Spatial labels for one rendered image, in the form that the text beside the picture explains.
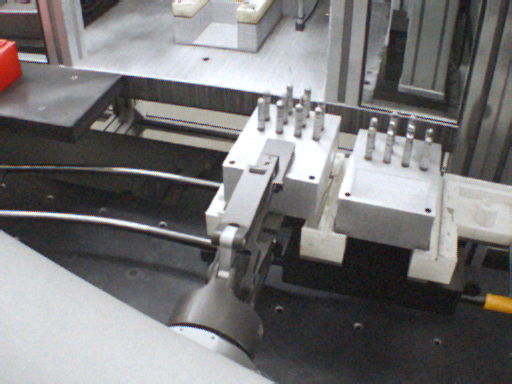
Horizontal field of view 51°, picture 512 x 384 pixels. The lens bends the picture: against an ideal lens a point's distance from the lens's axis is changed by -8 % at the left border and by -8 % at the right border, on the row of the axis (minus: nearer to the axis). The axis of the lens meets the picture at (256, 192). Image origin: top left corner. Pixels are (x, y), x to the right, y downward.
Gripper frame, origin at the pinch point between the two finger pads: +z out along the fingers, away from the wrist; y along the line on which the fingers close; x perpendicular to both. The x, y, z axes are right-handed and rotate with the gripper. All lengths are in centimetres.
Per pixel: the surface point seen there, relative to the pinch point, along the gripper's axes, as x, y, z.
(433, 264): -17.4, -4.3, -2.6
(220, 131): 46, -80, 106
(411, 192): -13.8, 0.9, 1.5
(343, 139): 7, -100, 138
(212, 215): 5.9, -3.8, -2.3
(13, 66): 42.4, 0.5, 14.1
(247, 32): 11.6, 0.7, 29.5
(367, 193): -9.4, 0.9, 0.2
